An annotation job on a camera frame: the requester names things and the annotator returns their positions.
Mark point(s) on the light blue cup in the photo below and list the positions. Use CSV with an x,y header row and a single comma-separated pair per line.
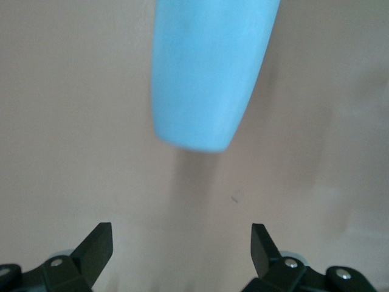
x,y
206,76

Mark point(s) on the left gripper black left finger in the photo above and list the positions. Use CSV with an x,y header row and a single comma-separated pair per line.
x,y
91,252

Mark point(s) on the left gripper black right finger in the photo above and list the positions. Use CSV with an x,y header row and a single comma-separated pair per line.
x,y
264,252

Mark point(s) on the brown table cover sheet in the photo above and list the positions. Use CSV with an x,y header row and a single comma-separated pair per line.
x,y
60,121

